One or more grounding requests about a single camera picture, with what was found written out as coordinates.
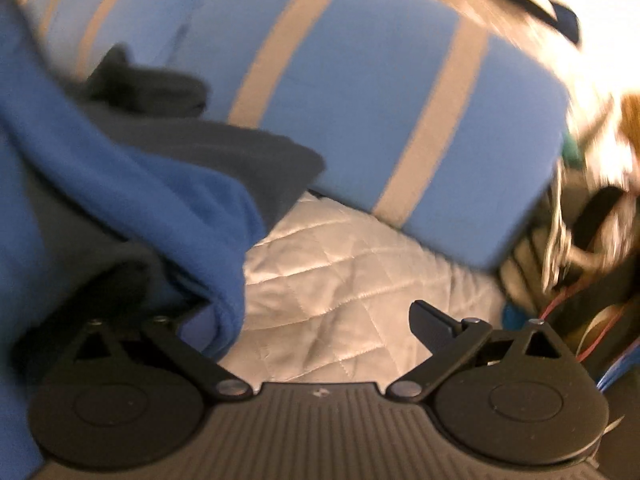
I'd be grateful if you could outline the small blue striped pillow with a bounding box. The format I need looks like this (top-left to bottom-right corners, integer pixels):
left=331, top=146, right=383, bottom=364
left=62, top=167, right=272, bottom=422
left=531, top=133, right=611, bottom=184
left=25, top=0, right=226, bottom=88

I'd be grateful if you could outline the blue fleece jacket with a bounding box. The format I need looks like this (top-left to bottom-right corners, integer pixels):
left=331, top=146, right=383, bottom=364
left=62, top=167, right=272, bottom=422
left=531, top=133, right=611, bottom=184
left=0, top=0, right=327, bottom=461

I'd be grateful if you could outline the quilted beige bedspread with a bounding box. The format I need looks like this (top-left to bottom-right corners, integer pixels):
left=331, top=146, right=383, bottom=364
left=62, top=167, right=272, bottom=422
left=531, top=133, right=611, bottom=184
left=220, top=192, right=507, bottom=392

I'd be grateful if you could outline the dark bag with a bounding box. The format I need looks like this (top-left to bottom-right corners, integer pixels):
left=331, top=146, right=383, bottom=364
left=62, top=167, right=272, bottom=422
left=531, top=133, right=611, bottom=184
left=500, top=185, right=640, bottom=411

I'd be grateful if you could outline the red cable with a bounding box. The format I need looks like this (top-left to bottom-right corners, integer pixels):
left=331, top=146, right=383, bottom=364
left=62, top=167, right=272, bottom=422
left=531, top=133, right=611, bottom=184
left=539, top=280, right=627, bottom=363

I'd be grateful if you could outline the dark blue cloth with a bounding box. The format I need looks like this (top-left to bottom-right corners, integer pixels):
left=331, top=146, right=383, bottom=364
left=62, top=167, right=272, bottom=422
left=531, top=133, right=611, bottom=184
left=440, top=0, right=582, bottom=52

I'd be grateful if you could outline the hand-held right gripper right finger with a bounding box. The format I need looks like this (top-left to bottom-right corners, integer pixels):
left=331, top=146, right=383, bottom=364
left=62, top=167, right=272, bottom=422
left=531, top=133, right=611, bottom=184
left=387, top=300, right=568, bottom=403

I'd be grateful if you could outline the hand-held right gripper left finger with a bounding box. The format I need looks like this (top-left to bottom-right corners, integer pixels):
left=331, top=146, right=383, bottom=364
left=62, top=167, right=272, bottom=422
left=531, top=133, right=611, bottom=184
left=72, top=305, right=253, bottom=403

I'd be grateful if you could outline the large blue striped pillow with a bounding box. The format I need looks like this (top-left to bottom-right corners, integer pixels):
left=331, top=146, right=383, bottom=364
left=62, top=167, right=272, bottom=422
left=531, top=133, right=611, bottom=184
left=165, top=0, right=572, bottom=270

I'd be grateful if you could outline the blue cable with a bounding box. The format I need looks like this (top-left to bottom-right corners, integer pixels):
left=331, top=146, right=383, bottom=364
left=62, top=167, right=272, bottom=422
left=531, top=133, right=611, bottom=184
left=595, top=339, right=640, bottom=392

